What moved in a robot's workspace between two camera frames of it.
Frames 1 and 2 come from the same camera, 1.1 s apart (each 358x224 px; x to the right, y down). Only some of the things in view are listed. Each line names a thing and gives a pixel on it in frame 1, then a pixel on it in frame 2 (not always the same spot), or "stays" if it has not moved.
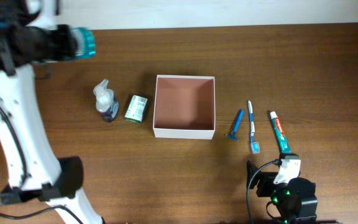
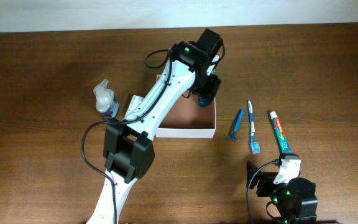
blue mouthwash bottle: x=86 y=42 -> x=203 y=102
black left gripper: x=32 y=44 -> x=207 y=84
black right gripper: x=267 y=178 stays
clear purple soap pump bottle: x=106 y=103 stays
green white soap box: x=136 y=109 stays
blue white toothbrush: x=255 y=146 stays
